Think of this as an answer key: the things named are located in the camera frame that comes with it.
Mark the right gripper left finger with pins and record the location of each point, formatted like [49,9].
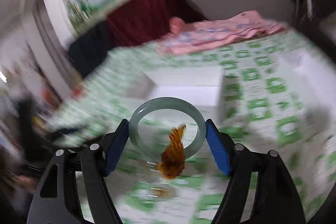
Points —
[56,199]

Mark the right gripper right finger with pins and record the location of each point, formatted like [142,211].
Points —
[276,197]

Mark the pale green jade bangle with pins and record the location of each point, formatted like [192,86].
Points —
[171,104]

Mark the green white patterned tablecloth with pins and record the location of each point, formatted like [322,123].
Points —
[279,93]

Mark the white vivo box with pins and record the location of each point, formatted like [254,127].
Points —
[200,87]

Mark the black jacket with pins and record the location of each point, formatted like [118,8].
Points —
[88,51]

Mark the pink folded cloth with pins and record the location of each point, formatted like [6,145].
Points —
[185,38]

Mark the dark red velvet cloth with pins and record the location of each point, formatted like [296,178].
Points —
[141,21]

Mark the silver chain jewelry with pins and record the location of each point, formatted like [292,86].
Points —
[160,189]

